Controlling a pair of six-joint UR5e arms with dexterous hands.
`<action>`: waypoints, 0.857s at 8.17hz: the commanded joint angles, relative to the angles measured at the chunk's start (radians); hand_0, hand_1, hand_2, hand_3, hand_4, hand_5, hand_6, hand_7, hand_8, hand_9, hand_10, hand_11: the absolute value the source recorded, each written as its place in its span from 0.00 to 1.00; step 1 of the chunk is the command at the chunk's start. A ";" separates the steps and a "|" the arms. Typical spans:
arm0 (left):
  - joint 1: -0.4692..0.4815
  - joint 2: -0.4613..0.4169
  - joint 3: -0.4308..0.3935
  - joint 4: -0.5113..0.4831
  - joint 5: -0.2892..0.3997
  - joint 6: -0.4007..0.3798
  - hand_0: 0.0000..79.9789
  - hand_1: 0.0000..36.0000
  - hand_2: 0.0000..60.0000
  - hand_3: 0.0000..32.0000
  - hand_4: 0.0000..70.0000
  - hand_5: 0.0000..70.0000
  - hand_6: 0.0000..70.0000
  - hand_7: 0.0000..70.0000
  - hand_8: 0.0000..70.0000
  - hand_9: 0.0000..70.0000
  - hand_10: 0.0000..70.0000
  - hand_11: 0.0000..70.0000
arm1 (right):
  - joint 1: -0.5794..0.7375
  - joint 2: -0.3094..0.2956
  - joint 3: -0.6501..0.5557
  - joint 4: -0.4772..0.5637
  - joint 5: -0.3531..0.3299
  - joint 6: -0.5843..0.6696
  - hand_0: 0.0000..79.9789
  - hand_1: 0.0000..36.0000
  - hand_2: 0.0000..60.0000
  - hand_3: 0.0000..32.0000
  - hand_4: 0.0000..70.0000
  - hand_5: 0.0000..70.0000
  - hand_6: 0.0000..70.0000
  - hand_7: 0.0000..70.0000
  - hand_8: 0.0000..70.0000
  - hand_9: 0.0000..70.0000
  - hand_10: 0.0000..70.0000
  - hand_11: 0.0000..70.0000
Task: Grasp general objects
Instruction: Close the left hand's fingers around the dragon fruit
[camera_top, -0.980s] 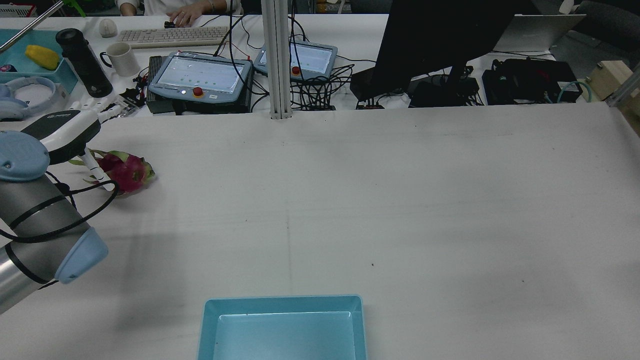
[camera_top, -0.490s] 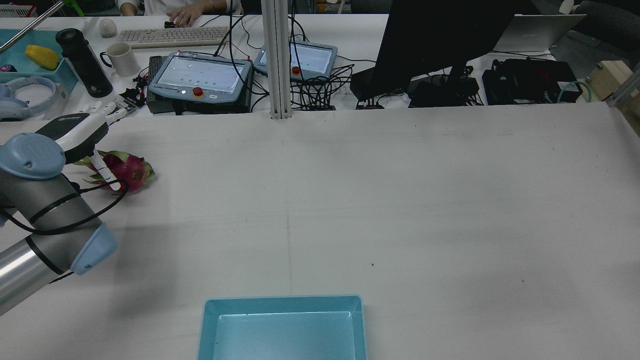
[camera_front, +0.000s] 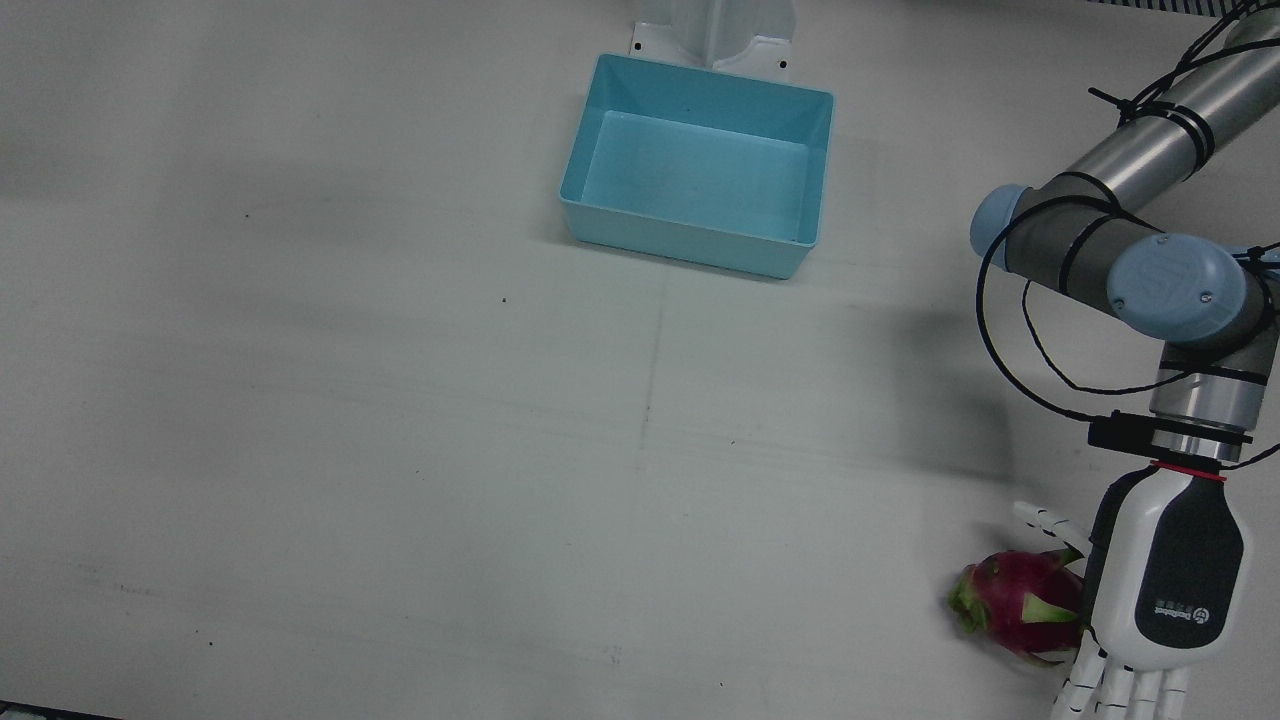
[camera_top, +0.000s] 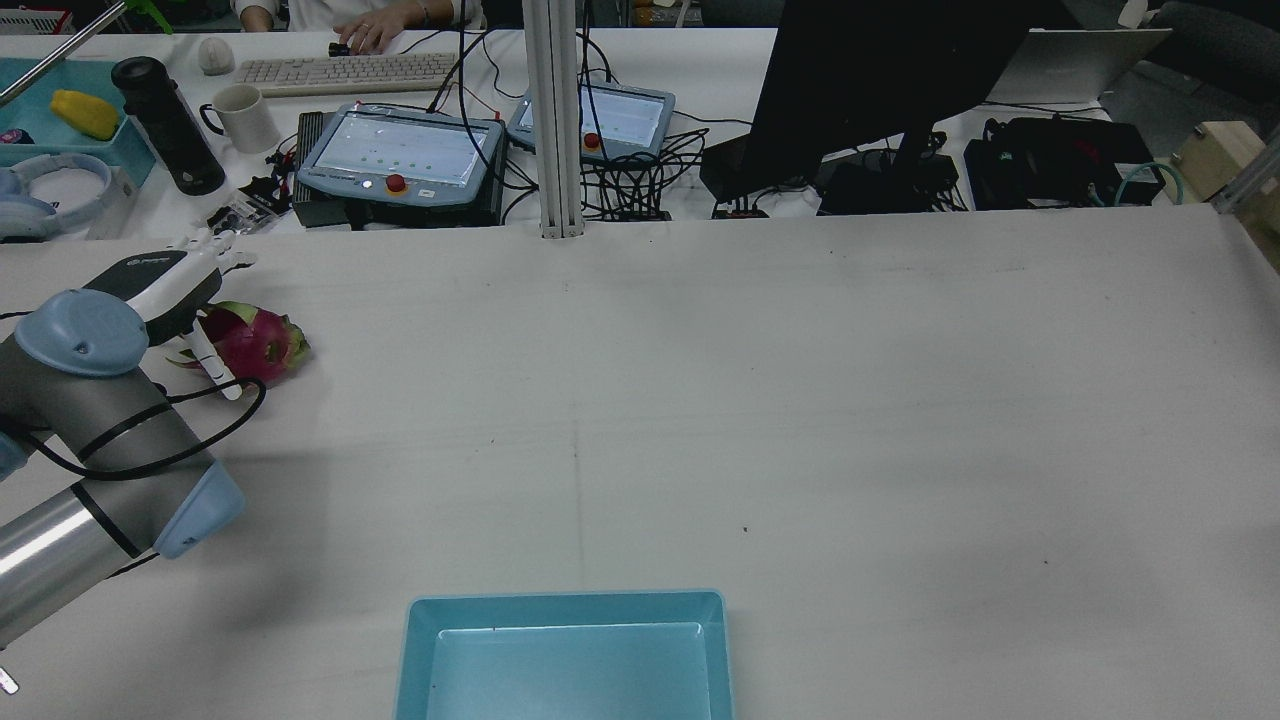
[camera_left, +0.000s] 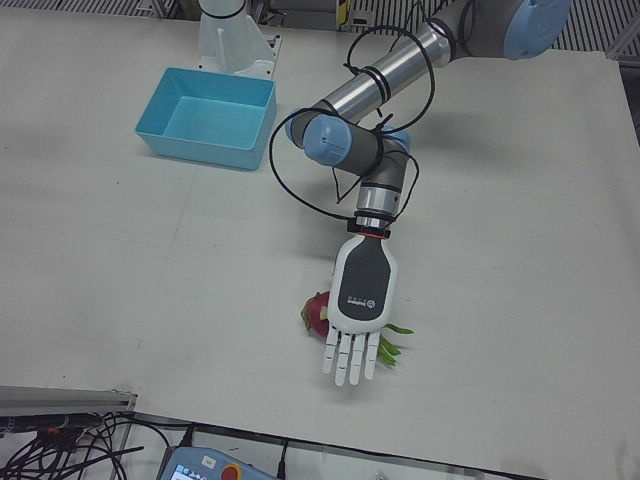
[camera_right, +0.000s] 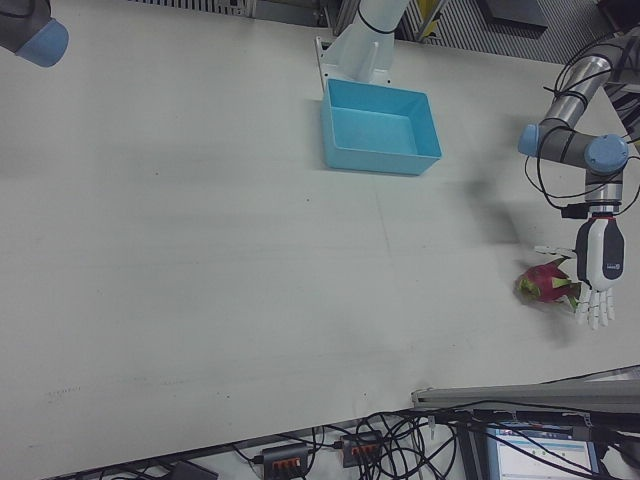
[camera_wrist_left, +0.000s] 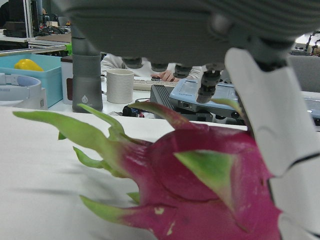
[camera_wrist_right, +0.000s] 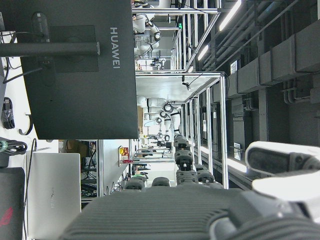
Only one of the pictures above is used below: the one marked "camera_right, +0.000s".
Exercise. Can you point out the dark grey box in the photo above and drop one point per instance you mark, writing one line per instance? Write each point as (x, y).
(515, 12)

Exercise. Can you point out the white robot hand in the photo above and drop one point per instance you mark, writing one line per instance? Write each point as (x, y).
(597, 255)

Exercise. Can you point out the aluminium frame rail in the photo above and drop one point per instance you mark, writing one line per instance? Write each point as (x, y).
(500, 395)

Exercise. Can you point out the computer monitor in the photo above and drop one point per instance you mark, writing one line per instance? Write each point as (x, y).
(542, 455)

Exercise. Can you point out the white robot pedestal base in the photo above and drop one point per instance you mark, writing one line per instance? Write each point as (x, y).
(365, 45)

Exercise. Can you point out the light blue plastic bin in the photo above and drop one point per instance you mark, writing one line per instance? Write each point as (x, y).
(375, 130)

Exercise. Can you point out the grey USB hub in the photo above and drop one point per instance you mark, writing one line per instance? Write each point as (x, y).
(361, 447)
(285, 456)

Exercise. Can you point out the pink dragon fruit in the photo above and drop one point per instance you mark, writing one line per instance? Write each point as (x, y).
(542, 282)

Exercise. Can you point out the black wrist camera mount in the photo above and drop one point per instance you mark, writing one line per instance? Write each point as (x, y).
(574, 211)

